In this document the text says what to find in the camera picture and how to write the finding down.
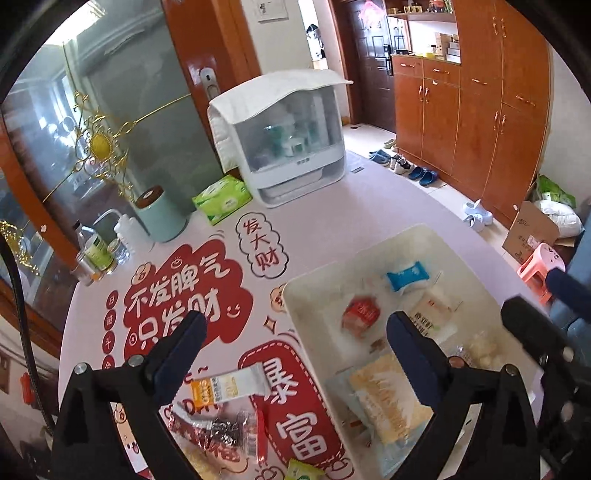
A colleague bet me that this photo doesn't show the white wash bottle curved spout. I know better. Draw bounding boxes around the white wash bottle curved spout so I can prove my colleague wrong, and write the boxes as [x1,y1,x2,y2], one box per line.
[95,209,139,252]

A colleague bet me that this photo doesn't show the red snack packet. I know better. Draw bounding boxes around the red snack packet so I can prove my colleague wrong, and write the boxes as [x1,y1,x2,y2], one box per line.
[341,295,382,334]

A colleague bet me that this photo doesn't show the white wall panel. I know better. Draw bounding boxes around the white wall panel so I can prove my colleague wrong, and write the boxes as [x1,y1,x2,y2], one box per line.
[252,0,289,24]

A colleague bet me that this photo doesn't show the dark brown entrance door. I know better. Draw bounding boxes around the dark brown entrance door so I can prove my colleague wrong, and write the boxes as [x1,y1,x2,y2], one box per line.
[332,0,398,127]

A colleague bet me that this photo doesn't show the clear red candy packet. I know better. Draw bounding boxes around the clear red candy packet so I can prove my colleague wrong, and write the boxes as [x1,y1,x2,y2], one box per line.
[210,410,271,467]

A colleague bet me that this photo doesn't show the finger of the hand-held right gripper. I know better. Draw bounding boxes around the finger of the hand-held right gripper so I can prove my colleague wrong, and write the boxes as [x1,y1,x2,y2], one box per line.
[500,295,580,370]
[544,269,591,324]

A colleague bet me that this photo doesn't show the orange white bar packet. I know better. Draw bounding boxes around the orange white bar packet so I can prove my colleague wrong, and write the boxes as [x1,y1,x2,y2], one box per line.
[190,362,271,407]

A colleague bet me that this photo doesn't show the white sterilizer cabinet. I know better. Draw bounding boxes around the white sterilizer cabinet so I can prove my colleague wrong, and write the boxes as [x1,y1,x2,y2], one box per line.
[228,85,347,209]

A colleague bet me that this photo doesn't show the glass jar metal lid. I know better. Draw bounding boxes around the glass jar metal lid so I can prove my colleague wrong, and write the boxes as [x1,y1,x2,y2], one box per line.
[74,251,105,287]

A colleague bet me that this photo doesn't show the crinkled clear red wrapper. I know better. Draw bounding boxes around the crinkled clear red wrapper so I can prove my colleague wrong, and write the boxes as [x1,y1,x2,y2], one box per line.
[168,408,218,450]

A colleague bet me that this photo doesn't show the silver door handle plate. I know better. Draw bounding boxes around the silver door handle plate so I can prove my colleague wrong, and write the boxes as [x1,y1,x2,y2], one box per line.
[199,67,220,100]

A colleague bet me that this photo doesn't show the clear bag yellow cubes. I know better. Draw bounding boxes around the clear bag yellow cubes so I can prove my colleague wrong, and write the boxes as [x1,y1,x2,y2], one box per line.
[455,330,504,370]

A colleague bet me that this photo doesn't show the small yellow bread packet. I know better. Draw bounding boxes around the small yellow bread packet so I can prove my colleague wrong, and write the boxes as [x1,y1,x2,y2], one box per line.
[178,443,222,480]

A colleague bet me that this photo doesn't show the wooden wall cabinet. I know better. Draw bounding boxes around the wooden wall cabinet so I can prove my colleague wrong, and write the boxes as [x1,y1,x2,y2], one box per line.
[385,0,555,229]

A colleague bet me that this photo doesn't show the cardboard box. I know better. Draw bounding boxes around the cardboard box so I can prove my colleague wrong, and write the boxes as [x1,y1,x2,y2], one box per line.
[501,200,578,266]

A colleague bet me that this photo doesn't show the pink printed tablecloth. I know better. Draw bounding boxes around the pink printed tablecloth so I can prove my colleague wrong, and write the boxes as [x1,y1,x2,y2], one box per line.
[58,134,555,480]

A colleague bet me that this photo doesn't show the white plastic bag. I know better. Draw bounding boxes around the white plastic bag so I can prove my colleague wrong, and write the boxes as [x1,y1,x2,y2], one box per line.
[533,198,583,238]

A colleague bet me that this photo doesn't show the green snack packet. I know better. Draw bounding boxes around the green snack packet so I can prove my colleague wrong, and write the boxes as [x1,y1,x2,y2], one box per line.
[283,458,326,480]

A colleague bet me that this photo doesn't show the white plastic bin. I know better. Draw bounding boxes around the white plastic bin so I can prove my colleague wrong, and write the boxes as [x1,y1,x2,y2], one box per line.
[281,224,555,480]

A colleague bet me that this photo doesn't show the blue chair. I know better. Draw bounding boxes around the blue chair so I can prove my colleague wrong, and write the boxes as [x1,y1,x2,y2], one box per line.
[547,249,591,356]

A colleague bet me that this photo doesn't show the green plastic bag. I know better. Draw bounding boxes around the green plastic bag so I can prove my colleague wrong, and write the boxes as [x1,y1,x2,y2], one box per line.
[536,174,578,208]

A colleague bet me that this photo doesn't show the pink plastic stool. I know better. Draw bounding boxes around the pink plastic stool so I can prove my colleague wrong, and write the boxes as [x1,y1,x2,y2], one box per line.
[517,242,566,305]

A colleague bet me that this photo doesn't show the blue white snack packet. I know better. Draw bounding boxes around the blue white snack packet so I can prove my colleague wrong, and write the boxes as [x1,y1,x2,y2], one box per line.
[385,259,441,294]

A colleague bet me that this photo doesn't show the large clear bread bag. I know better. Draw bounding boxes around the large clear bread bag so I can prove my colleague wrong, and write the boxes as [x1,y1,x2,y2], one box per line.
[324,353,435,478]

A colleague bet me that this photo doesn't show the cream cracker packet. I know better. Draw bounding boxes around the cream cracker packet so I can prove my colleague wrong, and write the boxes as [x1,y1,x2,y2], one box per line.
[406,286,458,344]

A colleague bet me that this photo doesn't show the mint canister brown lid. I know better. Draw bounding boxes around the mint canister brown lid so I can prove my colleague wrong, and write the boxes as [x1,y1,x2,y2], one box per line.
[133,185,188,244]

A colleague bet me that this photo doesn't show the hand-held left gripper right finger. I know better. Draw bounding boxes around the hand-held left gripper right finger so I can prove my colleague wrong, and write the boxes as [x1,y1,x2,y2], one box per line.
[385,311,541,480]

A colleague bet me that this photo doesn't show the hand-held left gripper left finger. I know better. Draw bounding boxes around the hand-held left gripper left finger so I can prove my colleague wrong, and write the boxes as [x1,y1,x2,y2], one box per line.
[51,310,208,480]

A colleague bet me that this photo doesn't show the clear bottle green label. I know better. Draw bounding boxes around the clear bottle green label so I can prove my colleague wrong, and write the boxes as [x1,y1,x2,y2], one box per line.
[74,220,118,273]

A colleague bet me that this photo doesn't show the glass door gold ornament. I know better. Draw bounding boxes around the glass door gold ornament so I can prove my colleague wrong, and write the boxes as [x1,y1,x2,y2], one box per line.
[0,0,259,278]

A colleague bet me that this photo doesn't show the green tissue pack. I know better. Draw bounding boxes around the green tissue pack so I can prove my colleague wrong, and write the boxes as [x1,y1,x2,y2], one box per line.
[191,174,253,226]

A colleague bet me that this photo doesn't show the black cable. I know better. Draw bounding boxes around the black cable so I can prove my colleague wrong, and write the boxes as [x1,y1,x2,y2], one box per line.
[0,228,56,435]

